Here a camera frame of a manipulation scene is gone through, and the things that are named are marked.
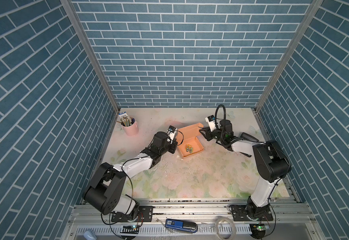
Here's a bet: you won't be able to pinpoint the light blue object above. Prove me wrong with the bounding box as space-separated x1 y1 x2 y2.
83 229 97 240

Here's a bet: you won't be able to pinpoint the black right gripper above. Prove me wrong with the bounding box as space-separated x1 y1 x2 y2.
199 126 225 143

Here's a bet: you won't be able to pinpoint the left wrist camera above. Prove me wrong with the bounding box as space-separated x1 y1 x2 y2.
167 126 177 142

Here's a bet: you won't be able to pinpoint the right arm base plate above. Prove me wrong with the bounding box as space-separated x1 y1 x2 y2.
228 204 274 222

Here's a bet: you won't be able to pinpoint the pens in cup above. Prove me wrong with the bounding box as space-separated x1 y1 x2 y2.
118 112 134 127

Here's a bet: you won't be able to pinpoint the coiled white cable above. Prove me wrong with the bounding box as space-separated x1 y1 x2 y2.
214 215 236 240

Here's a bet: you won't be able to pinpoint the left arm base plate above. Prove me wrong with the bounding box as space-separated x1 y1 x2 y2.
111 206 153 223

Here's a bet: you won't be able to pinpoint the colourful toy truck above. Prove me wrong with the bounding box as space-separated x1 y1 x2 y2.
185 145 193 154

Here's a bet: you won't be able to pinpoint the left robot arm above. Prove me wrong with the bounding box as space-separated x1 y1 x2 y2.
83 126 178 220

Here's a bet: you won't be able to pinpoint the pink pen holder cup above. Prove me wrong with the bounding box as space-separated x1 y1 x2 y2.
122 118 139 137

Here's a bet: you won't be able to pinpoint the pink paper box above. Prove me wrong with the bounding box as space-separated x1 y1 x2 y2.
177 123 204 158

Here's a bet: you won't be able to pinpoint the black Dexin desk calculator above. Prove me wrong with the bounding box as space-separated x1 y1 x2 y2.
239 133 259 158

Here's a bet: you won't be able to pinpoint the right controller board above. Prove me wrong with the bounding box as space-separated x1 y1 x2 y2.
249 224 266 240

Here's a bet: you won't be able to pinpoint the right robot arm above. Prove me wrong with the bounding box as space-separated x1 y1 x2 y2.
199 116 291 210

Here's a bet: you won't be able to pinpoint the left controller board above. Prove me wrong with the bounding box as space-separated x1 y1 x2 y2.
120 225 140 240

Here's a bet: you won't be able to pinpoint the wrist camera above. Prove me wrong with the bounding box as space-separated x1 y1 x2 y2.
167 126 177 142
205 115 216 132

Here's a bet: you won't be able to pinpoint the blue handheld device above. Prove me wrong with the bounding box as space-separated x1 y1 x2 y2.
165 219 198 234

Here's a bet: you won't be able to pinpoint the controller board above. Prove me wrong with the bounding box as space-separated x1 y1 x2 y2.
249 224 266 240
120 225 140 240

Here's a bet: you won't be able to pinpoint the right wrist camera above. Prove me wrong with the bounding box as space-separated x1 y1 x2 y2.
205 115 216 132

